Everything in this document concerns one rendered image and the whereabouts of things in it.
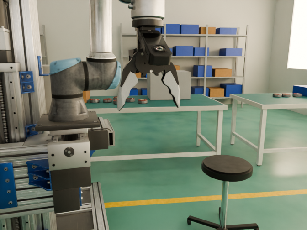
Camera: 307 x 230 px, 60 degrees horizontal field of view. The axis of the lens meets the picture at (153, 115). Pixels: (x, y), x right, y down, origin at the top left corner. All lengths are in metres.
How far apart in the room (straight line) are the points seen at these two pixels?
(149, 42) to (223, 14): 6.92
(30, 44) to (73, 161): 0.53
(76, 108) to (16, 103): 0.25
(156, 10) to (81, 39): 6.37
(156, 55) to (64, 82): 0.58
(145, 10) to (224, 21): 6.87
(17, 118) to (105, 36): 0.47
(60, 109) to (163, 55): 0.61
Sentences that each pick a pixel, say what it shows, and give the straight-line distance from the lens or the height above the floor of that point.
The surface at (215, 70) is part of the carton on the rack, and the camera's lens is 6.78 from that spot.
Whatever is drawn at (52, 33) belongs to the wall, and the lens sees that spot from 7.08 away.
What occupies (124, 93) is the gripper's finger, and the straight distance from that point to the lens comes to 0.60.
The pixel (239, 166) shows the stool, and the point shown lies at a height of 0.56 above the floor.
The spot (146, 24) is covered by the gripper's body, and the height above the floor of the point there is 1.34.
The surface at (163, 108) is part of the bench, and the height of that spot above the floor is 0.73.
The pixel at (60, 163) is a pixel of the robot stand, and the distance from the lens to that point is 0.96.
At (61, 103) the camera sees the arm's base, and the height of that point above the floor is 1.10.
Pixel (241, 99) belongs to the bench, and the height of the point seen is 0.73.
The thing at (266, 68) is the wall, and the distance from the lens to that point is 7.94.
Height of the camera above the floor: 1.28
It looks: 12 degrees down
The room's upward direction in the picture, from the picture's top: straight up
